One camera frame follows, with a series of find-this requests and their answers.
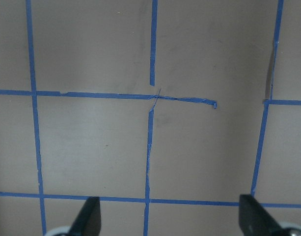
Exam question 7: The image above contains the brown paper table mat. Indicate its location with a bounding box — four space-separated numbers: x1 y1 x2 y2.
0 0 301 236

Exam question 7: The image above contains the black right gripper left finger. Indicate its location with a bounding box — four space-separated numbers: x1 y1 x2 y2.
67 197 102 236

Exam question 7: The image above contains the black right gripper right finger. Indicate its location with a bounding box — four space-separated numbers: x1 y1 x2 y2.
239 194 282 236

